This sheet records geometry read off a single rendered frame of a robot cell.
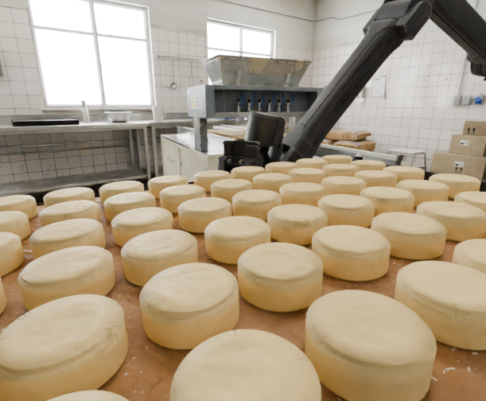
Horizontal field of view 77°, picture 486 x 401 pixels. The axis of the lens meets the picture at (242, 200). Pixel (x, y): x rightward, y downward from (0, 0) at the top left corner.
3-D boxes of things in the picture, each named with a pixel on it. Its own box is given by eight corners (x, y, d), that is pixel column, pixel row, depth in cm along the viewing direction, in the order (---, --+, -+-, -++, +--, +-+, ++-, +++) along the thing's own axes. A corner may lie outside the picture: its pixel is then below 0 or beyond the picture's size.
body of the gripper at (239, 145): (221, 141, 53) (235, 137, 60) (221, 197, 56) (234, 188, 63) (258, 142, 51) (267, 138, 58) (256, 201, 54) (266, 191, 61)
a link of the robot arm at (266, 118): (301, 181, 63) (279, 168, 70) (316, 124, 59) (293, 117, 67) (249, 177, 58) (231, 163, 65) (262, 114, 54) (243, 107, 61)
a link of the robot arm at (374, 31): (437, 16, 60) (390, 21, 69) (425, -10, 56) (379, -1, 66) (297, 192, 63) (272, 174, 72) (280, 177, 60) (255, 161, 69)
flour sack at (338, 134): (319, 138, 528) (320, 129, 523) (332, 137, 555) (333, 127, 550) (359, 142, 478) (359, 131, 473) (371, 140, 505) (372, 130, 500)
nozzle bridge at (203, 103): (189, 147, 186) (186, 87, 176) (290, 142, 216) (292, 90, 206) (207, 154, 158) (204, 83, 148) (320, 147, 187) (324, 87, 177)
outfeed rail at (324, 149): (212, 132, 289) (212, 125, 287) (215, 132, 290) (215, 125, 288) (395, 173, 115) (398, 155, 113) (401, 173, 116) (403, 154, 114)
